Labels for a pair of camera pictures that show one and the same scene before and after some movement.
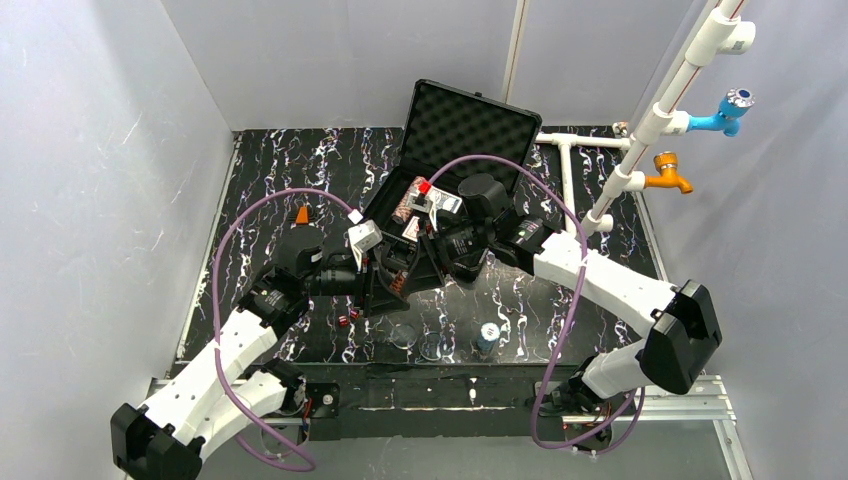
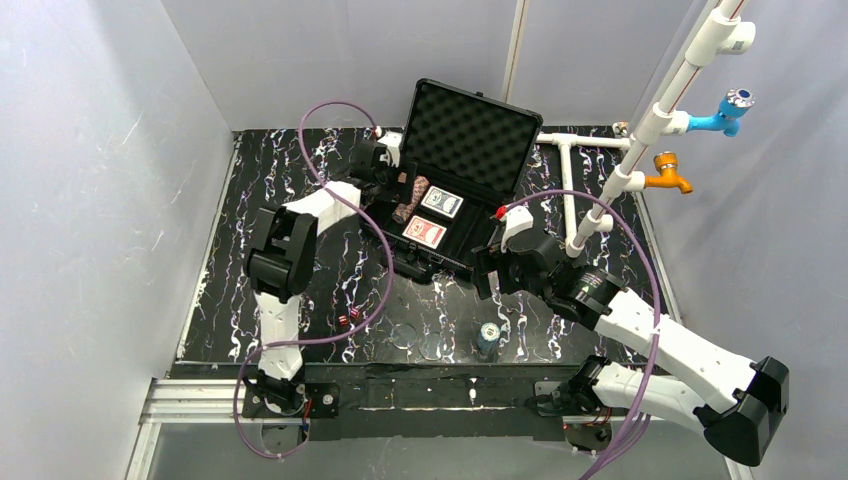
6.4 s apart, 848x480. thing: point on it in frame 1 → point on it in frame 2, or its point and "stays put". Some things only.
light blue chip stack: [488, 334] stays put
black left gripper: [371, 285] → [382, 183]
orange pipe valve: [666, 163] stays put
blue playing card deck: [444, 201] stays put
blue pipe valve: [733, 105] stays put
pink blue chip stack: [403, 211] stays put
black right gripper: [433, 250] → [494, 258]
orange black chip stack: [398, 283] → [402, 186]
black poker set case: [461, 152] stays put
